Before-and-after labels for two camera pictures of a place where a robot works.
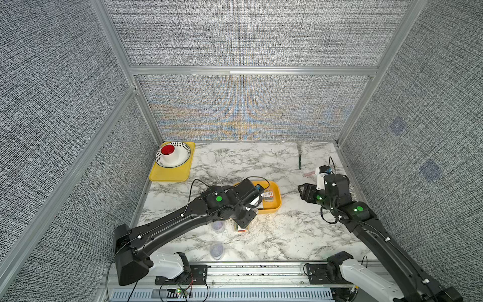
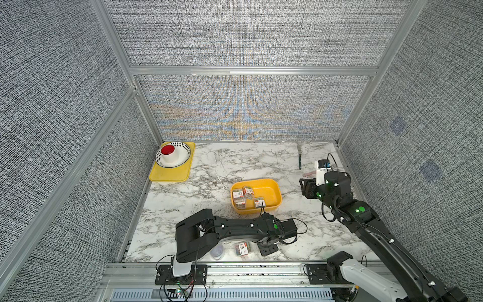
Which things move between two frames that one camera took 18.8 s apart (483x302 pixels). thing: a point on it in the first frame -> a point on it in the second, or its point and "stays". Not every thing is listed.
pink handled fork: (309, 173) stays
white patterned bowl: (173, 155) stays
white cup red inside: (168, 152) stays
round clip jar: (217, 250) stays
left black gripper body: (243, 216) -> (266, 251)
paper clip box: (268, 195) -> (243, 248)
